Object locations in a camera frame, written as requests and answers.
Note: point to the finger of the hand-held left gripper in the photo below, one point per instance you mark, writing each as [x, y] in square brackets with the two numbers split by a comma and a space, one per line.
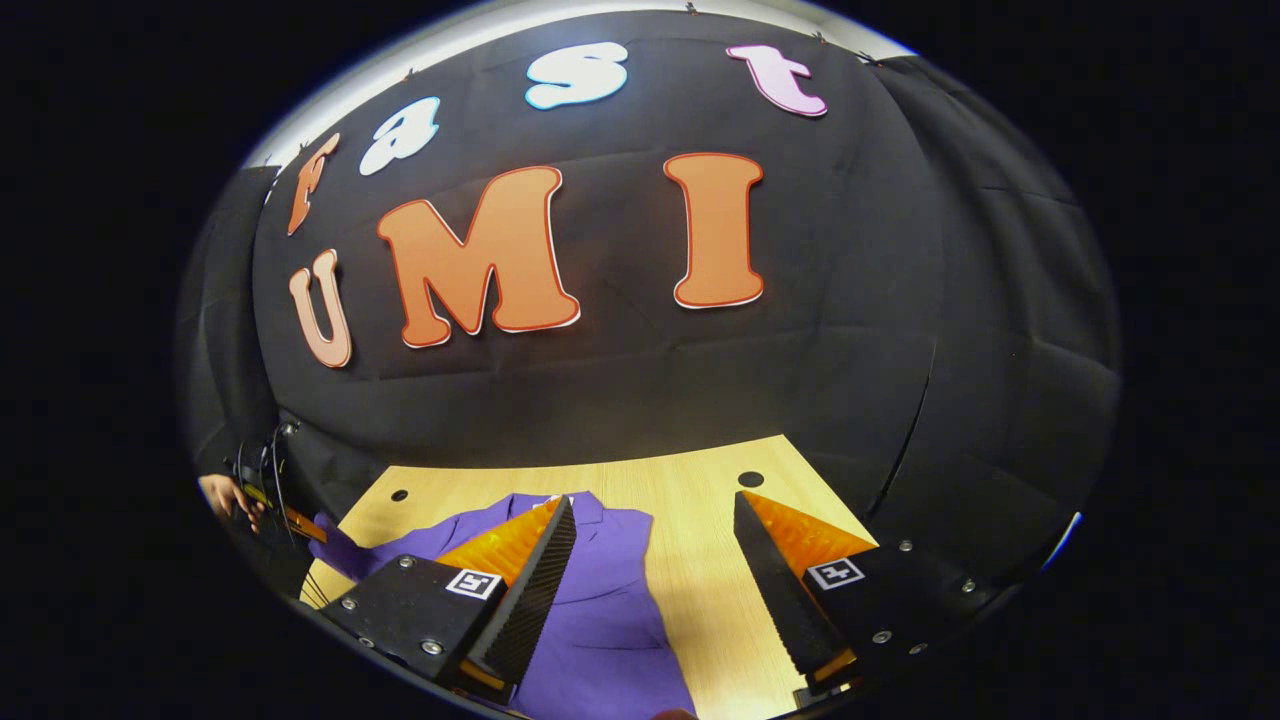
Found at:
[300, 524]

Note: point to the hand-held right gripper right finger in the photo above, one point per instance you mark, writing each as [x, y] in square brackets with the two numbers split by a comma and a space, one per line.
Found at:
[775, 590]

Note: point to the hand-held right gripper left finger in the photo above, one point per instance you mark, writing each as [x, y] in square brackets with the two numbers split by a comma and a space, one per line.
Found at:
[530, 590]

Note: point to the purple shirt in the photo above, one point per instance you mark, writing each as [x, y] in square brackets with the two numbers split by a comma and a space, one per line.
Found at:
[610, 620]

